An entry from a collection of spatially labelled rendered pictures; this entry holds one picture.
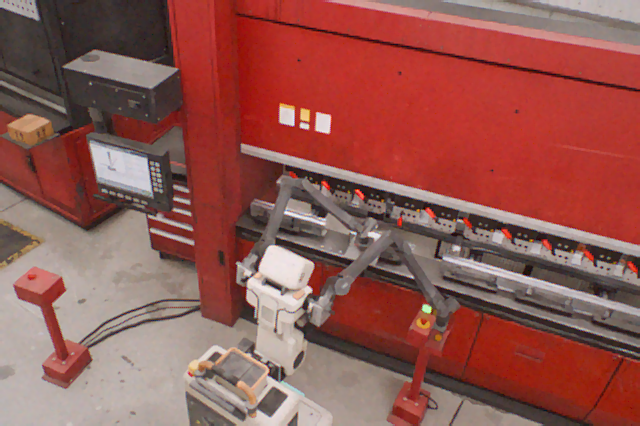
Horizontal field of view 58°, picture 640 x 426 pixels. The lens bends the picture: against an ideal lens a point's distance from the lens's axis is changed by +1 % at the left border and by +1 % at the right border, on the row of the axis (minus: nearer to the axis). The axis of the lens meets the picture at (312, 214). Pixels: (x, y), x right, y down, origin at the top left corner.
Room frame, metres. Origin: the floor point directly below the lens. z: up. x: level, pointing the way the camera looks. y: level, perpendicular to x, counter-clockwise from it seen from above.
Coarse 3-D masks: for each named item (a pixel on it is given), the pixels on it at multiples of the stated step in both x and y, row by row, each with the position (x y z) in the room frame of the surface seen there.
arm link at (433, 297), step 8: (408, 248) 2.09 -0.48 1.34; (400, 256) 2.11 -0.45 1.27; (408, 256) 2.09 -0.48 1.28; (408, 264) 2.08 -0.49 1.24; (416, 264) 2.09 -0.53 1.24; (416, 272) 2.07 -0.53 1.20; (424, 272) 2.08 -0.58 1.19; (416, 280) 2.07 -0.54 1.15; (424, 280) 2.06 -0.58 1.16; (424, 288) 2.04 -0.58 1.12; (432, 288) 2.05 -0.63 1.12; (432, 296) 2.02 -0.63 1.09; (440, 296) 2.04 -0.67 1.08; (432, 304) 2.03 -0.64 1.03
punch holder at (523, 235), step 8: (512, 224) 2.33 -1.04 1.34; (512, 232) 2.33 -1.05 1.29; (520, 232) 2.31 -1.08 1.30; (528, 232) 2.30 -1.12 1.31; (536, 232) 2.29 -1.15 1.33; (504, 240) 2.33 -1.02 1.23; (520, 240) 2.31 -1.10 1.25; (528, 240) 2.30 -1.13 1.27; (512, 248) 2.31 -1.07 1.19; (520, 248) 2.30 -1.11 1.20; (528, 248) 2.29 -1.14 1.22
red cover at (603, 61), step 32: (256, 0) 2.80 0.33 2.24; (288, 0) 2.75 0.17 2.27; (320, 0) 2.69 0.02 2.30; (352, 0) 2.71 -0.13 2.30; (352, 32) 2.64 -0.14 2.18; (384, 32) 2.59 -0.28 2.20; (416, 32) 2.53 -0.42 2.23; (448, 32) 2.49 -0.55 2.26; (480, 32) 2.44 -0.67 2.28; (512, 32) 2.41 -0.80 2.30; (544, 32) 2.43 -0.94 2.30; (512, 64) 2.39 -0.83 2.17; (544, 64) 2.35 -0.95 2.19; (576, 64) 2.31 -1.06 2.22; (608, 64) 2.27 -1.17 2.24
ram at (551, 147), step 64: (256, 64) 2.82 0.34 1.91; (320, 64) 2.70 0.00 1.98; (384, 64) 2.60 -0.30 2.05; (448, 64) 2.50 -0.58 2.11; (256, 128) 2.83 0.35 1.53; (384, 128) 2.58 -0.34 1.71; (448, 128) 2.47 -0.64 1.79; (512, 128) 2.38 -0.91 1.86; (576, 128) 2.29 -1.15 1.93; (448, 192) 2.45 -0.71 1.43; (512, 192) 2.35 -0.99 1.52; (576, 192) 2.26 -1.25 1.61
